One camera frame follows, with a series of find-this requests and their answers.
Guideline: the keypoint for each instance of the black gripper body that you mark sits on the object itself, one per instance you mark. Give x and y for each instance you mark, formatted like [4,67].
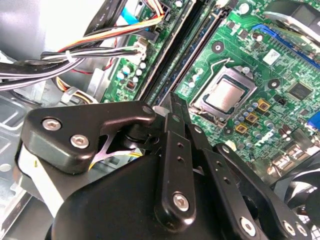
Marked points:
[112,205]

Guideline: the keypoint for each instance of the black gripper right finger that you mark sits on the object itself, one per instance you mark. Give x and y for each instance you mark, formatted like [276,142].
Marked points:
[225,170]

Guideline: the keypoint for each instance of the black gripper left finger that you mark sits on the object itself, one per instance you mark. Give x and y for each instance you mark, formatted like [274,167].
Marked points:
[62,117]

